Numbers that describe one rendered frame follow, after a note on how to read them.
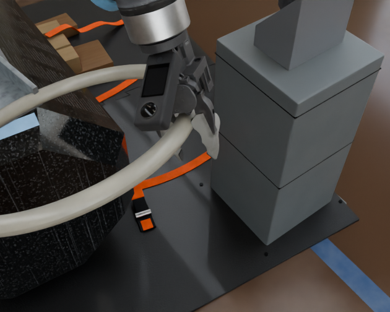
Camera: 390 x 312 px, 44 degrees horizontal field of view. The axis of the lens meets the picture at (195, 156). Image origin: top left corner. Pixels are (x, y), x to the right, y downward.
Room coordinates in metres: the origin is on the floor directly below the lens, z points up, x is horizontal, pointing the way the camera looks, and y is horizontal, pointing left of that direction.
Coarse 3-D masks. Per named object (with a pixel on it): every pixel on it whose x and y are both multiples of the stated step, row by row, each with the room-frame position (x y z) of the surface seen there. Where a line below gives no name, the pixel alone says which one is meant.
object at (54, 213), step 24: (96, 72) 0.79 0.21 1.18; (120, 72) 0.77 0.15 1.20; (24, 96) 0.75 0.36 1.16; (48, 96) 0.75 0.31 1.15; (0, 120) 0.68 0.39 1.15; (168, 144) 0.46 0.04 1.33; (144, 168) 0.42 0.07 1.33; (96, 192) 0.38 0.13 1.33; (120, 192) 0.38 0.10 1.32; (0, 216) 0.36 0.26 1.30; (24, 216) 0.35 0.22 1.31; (48, 216) 0.35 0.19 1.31; (72, 216) 0.35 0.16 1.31
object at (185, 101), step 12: (180, 36) 0.56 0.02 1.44; (144, 48) 0.55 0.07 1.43; (156, 48) 0.54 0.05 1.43; (168, 48) 0.54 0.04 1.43; (180, 48) 0.59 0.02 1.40; (192, 48) 0.61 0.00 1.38; (192, 60) 0.59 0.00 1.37; (204, 60) 0.59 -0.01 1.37; (180, 72) 0.55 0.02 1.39; (192, 72) 0.55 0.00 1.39; (204, 72) 0.58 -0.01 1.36; (180, 84) 0.53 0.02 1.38; (192, 84) 0.53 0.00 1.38; (204, 84) 0.58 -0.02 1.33; (180, 96) 0.53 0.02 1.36; (192, 96) 0.52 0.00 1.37; (180, 108) 0.52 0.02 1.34; (192, 108) 0.52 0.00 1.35
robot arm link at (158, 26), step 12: (180, 0) 0.58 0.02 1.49; (156, 12) 0.55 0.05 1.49; (168, 12) 0.56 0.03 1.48; (180, 12) 0.57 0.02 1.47; (132, 24) 0.55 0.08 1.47; (144, 24) 0.55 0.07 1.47; (156, 24) 0.54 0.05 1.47; (168, 24) 0.55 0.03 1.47; (180, 24) 0.56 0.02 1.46; (132, 36) 0.55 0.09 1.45; (144, 36) 0.54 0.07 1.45; (156, 36) 0.54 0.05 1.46; (168, 36) 0.54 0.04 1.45
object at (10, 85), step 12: (0, 60) 0.85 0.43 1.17; (0, 72) 0.86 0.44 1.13; (12, 72) 0.81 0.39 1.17; (0, 84) 0.82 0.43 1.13; (12, 84) 0.82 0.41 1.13; (24, 84) 0.78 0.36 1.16; (0, 96) 0.78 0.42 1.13; (12, 96) 0.78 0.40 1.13; (0, 108) 0.74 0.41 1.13; (12, 120) 0.71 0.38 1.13
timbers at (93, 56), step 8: (56, 16) 2.65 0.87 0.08; (64, 16) 2.65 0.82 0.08; (40, 24) 2.56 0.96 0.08; (72, 24) 2.56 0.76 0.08; (64, 32) 2.51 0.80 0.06; (72, 32) 2.54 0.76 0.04; (96, 40) 2.38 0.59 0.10; (80, 48) 2.30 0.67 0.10; (88, 48) 2.30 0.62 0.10; (96, 48) 2.30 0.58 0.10; (80, 56) 2.23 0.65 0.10; (88, 56) 2.23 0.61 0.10; (96, 56) 2.23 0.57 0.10; (104, 56) 2.23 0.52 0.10; (88, 64) 2.16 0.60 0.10; (96, 64) 2.16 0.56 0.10; (104, 64) 2.16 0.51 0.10; (112, 64) 2.18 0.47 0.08; (80, 72) 2.09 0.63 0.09
